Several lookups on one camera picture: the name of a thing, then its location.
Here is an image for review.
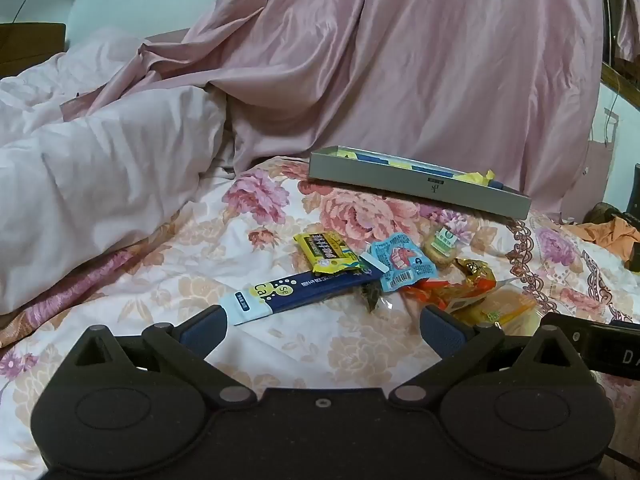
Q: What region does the gold snack packet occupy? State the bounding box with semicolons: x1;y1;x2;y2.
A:
452;257;497;295

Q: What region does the pink paper bag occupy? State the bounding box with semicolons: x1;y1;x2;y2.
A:
582;137;616;206

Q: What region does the white bread packet orange print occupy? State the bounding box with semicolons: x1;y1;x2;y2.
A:
402;279;481;311

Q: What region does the orange cloth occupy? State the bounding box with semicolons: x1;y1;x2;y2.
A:
560;220;640;273

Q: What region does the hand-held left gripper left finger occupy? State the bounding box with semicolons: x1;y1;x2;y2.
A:
65;306;257;409

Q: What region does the pale pink duvet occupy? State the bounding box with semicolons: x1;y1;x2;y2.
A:
0;27;236;316

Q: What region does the dark olive cloth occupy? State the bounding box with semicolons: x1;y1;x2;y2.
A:
582;201;631;226

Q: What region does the brown box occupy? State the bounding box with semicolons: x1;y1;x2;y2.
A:
0;22;67;78

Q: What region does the yellow green snack packet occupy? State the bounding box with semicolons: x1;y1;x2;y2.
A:
293;231;362;277

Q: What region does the clear packet yellow cake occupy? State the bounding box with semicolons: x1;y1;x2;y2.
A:
450;287;543;333

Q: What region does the light blue snack packet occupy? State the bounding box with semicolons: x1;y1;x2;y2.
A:
361;232;439;293

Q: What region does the round biscuit packet green label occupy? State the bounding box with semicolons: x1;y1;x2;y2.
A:
422;225;463;267

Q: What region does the yellow crumpled paper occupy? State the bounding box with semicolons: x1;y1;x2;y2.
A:
452;168;497;187

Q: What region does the grey tray box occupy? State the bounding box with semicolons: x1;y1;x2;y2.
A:
308;145;532;221

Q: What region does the seaweed roll clear packet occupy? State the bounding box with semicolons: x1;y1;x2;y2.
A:
352;282;396;316

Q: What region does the floral bedsheet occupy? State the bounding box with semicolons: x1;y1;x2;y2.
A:
0;155;640;480

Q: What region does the long blue white packet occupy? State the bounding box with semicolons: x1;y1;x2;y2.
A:
218;264;386;327

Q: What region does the pink hanging cloth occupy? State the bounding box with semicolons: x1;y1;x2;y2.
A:
612;0;640;63

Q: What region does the wooden furniture frame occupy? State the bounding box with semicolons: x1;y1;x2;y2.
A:
600;57;640;111

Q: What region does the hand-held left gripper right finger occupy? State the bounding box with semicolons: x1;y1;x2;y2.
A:
389;305;583;409

